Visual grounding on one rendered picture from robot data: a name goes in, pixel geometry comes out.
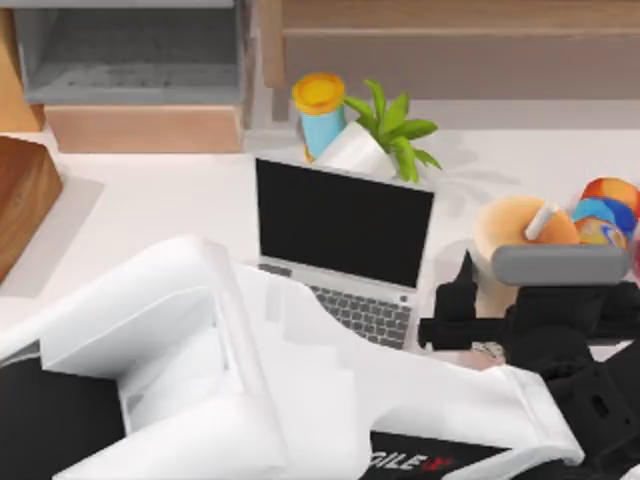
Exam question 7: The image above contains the pale grey rounded box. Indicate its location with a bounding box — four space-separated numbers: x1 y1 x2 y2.
491 243 632 287

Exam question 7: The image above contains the beige cup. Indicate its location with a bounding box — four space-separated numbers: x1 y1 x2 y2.
471 193 584 321

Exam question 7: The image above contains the white straw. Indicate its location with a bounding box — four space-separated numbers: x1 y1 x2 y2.
523 201 561 239

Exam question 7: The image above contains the silver laptop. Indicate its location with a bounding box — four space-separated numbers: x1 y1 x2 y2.
253 156 437 353

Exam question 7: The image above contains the white plant pot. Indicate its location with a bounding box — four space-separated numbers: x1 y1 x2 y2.
315 121 400 180

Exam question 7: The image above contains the green plant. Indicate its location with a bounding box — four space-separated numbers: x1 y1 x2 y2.
341 77 444 184

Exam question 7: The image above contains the blue can with yellow lid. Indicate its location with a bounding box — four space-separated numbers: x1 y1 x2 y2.
290 71 352 165

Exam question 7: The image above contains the wooden open shelf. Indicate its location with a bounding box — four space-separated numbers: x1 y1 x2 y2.
258 0 640 123

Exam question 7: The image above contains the pale wooden drawer front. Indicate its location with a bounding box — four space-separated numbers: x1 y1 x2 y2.
43 103 243 155

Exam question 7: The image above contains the brown wooden block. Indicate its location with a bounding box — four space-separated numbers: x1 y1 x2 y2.
0 133 65 285

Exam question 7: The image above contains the wooden cupboard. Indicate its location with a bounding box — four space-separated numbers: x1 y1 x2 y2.
0 0 47 134

